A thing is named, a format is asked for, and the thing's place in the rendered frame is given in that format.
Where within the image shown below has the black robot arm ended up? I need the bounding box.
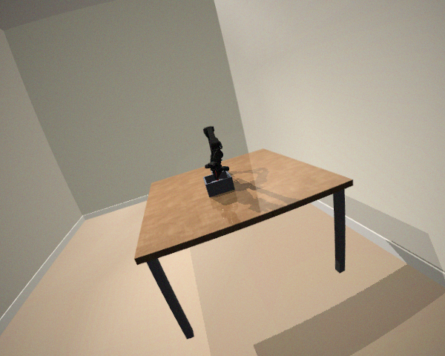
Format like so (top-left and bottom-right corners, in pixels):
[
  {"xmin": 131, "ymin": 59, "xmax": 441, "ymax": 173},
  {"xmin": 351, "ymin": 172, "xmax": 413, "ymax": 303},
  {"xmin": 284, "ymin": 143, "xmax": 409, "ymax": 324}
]
[{"xmin": 203, "ymin": 126, "xmax": 223, "ymax": 169}]

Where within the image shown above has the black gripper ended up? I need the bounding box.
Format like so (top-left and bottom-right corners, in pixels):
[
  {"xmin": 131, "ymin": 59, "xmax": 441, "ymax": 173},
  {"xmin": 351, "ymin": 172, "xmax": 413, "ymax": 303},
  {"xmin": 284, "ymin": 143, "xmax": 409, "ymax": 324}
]
[{"xmin": 205, "ymin": 158, "xmax": 229, "ymax": 179}]

